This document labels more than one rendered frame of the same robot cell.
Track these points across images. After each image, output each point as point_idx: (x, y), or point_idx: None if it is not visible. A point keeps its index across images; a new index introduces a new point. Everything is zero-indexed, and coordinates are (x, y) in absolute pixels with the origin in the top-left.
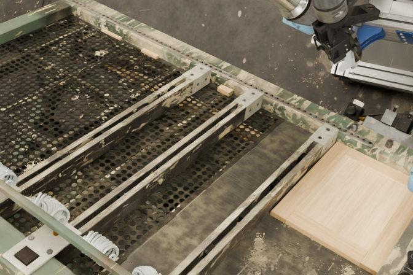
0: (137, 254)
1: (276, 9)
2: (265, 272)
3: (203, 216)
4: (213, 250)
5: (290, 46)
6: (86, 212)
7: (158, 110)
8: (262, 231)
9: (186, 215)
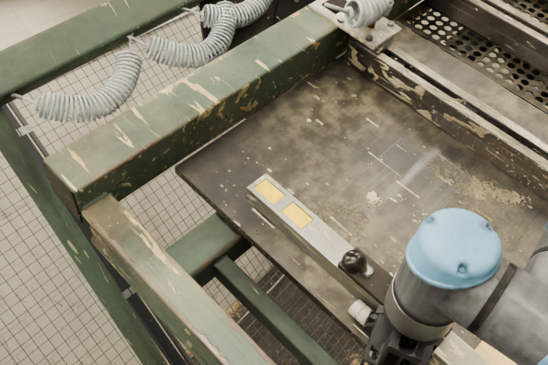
0: (461, 66)
1: None
2: (453, 191)
3: (545, 138)
4: (465, 108)
5: None
6: (504, 4)
7: None
8: (536, 206)
9: (541, 119)
